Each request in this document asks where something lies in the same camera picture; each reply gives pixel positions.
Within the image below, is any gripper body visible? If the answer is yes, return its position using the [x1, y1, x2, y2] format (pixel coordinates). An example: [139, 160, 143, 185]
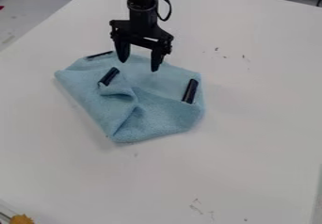
[107, 8, 175, 55]

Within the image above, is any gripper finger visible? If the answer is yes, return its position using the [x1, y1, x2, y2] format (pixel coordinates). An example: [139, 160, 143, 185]
[113, 39, 133, 64]
[149, 42, 169, 72]

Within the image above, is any light blue cloth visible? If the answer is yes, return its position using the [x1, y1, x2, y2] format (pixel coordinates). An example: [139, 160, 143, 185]
[53, 50, 207, 144]

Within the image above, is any yellow toy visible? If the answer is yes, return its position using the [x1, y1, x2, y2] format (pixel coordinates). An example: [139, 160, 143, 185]
[8, 214, 36, 224]

